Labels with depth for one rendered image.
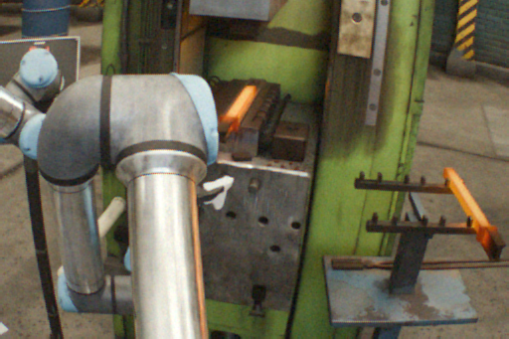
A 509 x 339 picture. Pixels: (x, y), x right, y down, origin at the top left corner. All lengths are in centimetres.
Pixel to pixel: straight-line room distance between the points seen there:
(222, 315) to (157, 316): 112
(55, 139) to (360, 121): 105
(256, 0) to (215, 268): 74
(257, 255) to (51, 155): 94
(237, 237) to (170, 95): 90
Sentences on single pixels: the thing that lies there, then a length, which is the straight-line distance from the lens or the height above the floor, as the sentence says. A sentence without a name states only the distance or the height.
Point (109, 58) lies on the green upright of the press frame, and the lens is 172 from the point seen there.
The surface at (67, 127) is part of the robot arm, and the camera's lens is 72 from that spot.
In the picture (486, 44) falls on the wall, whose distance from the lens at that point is 744.
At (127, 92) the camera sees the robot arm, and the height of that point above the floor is 130.
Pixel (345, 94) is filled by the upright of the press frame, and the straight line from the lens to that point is 159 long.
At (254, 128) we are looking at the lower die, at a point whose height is 99.
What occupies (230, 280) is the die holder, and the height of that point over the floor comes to 55.
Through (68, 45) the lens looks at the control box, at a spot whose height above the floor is 118.
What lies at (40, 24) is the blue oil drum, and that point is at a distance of 602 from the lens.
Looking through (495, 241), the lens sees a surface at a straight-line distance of 123.
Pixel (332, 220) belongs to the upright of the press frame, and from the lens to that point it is 174.
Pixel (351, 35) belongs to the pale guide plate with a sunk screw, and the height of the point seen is 124.
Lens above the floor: 152
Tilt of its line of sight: 23 degrees down
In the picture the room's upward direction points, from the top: 5 degrees clockwise
